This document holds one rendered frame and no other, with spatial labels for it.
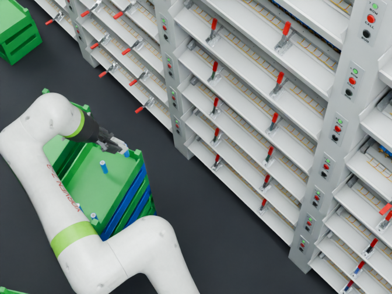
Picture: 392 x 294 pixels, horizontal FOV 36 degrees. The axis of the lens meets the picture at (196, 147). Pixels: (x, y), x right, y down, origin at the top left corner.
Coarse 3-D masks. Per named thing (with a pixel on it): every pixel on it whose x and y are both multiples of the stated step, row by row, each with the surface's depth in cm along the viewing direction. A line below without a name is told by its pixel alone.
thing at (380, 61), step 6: (390, 48) 118; (384, 54) 118; (390, 54) 120; (378, 60) 118; (384, 60) 120; (390, 60) 122; (378, 66) 121; (384, 66) 122; (390, 66) 122; (384, 72) 122; (390, 72) 122; (384, 78) 124; (390, 78) 121; (390, 84) 124
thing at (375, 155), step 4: (372, 148) 153; (368, 152) 153; (372, 152) 153; (376, 152) 153; (372, 156) 153; (376, 156) 152; (380, 156) 152; (376, 160) 153; (380, 160) 152; (384, 160) 151; (388, 160) 151; (384, 164) 151; (388, 164) 151; (388, 168) 151; (380, 172) 152; (384, 176) 152
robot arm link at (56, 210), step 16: (16, 128) 158; (0, 144) 160; (16, 144) 158; (32, 144) 159; (16, 160) 157; (32, 160) 156; (48, 160) 160; (16, 176) 160; (32, 176) 155; (48, 176) 155; (32, 192) 154; (48, 192) 152; (64, 192) 154; (48, 208) 150; (64, 208) 150; (48, 224) 149; (64, 224) 148; (48, 240) 151
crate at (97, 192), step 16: (80, 160) 207; (96, 160) 208; (112, 160) 208; (128, 160) 208; (64, 176) 200; (80, 176) 206; (96, 176) 205; (112, 176) 205; (128, 176) 199; (80, 192) 202; (96, 192) 202; (112, 192) 202; (96, 208) 199; (112, 208) 195; (96, 224) 188
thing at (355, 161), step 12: (360, 144) 154; (372, 144) 155; (348, 156) 153; (360, 156) 156; (384, 156) 154; (348, 168) 159; (360, 168) 155; (372, 168) 154; (372, 180) 153; (384, 180) 152; (384, 192) 152
